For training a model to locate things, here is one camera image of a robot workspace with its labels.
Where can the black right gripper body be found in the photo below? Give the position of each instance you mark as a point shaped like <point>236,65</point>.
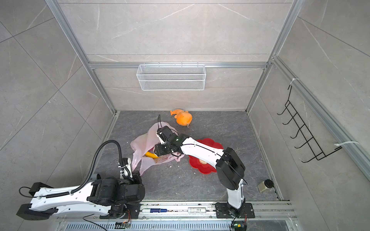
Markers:
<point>164,149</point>

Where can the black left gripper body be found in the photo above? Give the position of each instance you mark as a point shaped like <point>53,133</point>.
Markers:
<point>137,182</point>

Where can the pink plastic bag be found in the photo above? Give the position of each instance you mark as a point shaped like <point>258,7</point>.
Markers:
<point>146,142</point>

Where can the yellow fake banana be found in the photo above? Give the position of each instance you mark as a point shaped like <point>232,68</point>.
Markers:
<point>151,155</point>

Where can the beige fake bun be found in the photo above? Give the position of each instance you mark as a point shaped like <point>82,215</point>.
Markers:
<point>202,162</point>

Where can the red flower-shaped plate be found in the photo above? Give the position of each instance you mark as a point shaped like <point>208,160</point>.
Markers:
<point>194,162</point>

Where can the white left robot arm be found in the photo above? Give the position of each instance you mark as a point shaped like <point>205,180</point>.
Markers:
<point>47,201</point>

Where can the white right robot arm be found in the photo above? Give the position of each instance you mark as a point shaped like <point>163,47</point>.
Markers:
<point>229,168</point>

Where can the orange toy fruit with loop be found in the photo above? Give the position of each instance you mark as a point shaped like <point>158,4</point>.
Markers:
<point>183,118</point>

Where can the blue marker pen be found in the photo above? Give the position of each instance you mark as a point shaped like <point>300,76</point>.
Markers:
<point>158,210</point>

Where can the white wire mesh basket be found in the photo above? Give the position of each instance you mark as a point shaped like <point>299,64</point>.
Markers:
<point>162,77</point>

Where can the white tube on rail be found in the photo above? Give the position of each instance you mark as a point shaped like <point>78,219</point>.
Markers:
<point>197,210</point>

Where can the black wire hook rack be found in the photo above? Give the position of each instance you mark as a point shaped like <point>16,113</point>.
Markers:
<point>303,131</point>

